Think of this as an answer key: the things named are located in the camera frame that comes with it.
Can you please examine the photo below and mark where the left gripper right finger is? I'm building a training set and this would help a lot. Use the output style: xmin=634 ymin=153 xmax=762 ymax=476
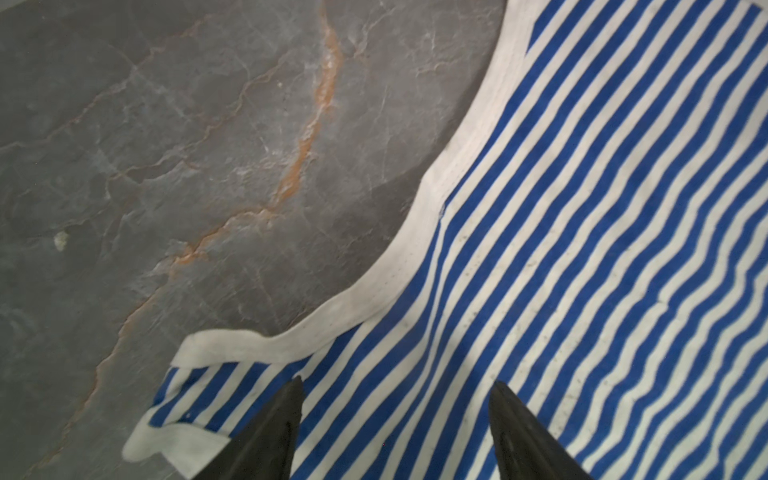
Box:
xmin=488 ymin=381 xmax=591 ymax=480

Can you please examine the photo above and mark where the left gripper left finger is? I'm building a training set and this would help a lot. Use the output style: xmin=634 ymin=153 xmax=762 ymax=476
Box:
xmin=195 ymin=377 xmax=305 ymax=480

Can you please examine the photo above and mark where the blue white striped tank top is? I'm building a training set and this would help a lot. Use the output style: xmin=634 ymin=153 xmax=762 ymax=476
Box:
xmin=123 ymin=1 xmax=767 ymax=479

